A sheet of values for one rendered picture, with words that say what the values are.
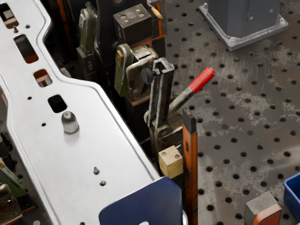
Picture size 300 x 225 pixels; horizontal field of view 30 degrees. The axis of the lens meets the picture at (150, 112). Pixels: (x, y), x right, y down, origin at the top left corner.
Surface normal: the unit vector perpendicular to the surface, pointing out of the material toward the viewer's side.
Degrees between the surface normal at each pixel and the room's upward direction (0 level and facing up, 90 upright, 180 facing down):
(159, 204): 90
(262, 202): 0
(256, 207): 0
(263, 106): 0
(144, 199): 90
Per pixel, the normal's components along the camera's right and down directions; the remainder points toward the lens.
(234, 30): -0.36, 0.75
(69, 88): -0.07, -0.61
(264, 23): 0.41, 0.70
